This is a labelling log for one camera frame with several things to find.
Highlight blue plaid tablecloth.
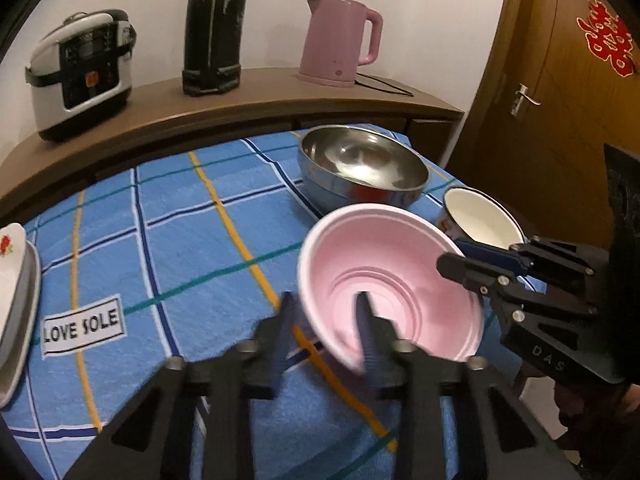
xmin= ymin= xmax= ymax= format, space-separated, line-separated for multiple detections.
xmin=0 ymin=122 xmax=547 ymax=480

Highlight black kettle power cable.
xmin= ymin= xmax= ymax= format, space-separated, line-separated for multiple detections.
xmin=354 ymin=71 xmax=416 ymax=99

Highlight stainless steel bowl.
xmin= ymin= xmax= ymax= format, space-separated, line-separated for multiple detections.
xmin=297 ymin=125 xmax=430 ymax=212

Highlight red flower white plate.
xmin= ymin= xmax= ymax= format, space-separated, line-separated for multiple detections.
xmin=0 ymin=223 xmax=26 ymax=363

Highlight brown wooden side cabinet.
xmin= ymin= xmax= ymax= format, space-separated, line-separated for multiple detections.
xmin=1 ymin=68 xmax=463 ymax=223

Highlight red paper door decoration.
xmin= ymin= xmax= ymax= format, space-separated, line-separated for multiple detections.
xmin=576 ymin=0 xmax=638 ymax=78

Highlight pink electric kettle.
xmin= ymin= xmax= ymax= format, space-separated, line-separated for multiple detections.
xmin=298 ymin=0 xmax=384 ymax=88

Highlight white enamel bowl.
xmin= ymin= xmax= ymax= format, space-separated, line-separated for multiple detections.
xmin=435 ymin=186 xmax=526 ymax=249

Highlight silver black rice cooker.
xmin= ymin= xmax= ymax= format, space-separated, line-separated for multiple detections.
xmin=25 ymin=9 xmax=137 ymax=142

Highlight pink plastic bowl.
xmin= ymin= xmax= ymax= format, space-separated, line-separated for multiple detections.
xmin=297 ymin=204 xmax=484 ymax=375

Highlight black thermos flask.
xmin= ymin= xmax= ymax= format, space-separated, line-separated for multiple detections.
xmin=182 ymin=0 xmax=246 ymax=96

